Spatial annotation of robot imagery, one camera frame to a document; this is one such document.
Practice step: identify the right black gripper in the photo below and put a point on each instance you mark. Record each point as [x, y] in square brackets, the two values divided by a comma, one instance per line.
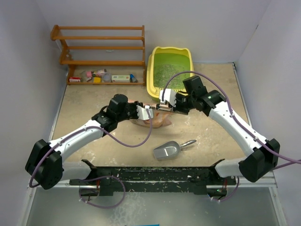
[177, 108]

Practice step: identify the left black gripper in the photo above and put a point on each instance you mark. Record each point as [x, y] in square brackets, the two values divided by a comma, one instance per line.
[134, 105]

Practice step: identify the metal bag clip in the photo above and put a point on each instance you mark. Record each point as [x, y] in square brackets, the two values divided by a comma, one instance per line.
[167, 108]

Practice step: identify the pink cat litter bag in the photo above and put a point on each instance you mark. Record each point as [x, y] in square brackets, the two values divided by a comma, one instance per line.
[160, 119]

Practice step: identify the silver metal scoop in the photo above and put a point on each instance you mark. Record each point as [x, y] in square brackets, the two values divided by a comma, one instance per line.
[170, 149]

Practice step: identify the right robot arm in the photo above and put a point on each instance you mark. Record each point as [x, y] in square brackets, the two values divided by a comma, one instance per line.
[260, 153]

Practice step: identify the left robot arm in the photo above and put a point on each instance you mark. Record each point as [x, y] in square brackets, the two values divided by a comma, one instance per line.
[46, 163]

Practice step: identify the green litter pellets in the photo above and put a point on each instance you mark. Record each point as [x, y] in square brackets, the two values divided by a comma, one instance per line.
[163, 73]

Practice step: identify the pale green long box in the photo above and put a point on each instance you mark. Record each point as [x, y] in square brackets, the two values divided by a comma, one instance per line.
[120, 78]

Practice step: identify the yellow green litter box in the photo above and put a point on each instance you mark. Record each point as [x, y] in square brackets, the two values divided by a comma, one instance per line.
[163, 63]

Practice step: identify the red white small box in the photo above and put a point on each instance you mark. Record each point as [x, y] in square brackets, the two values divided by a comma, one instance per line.
[74, 79]

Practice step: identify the blue grey bottle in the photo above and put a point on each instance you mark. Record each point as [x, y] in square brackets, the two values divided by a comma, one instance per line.
[133, 79]

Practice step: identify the clear plastic cup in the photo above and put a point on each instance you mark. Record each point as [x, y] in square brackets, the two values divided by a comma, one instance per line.
[106, 77]

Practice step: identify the yellow small block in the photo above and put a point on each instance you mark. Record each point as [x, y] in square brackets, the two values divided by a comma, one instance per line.
[96, 80]

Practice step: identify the pink small package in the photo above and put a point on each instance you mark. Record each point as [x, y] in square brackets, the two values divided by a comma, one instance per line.
[89, 74]

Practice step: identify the brown wooden shelf rack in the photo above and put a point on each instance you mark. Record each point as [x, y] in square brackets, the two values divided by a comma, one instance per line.
[66, 58]

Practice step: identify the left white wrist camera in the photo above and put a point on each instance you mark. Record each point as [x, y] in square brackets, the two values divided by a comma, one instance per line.
[144, 112]

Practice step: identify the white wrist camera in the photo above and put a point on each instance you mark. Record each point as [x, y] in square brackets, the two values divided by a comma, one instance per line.
[144, 112]
[168, 97]

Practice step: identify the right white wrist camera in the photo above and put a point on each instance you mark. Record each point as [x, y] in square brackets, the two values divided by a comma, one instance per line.
[168, 97]

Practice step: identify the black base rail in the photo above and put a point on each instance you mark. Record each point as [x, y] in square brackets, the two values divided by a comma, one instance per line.
[196, 180]

